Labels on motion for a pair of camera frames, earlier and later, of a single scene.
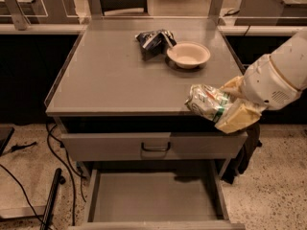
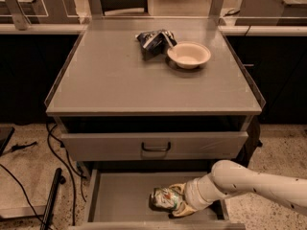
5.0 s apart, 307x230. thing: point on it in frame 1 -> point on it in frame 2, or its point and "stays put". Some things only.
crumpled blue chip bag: [155, 41] stays put
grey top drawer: [154, 147] stays put
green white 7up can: [206, 102] -> [163, 198]
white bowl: [188, 54] stays put
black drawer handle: [155, 149] stays put
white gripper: [267, 81] -> [193, 193]
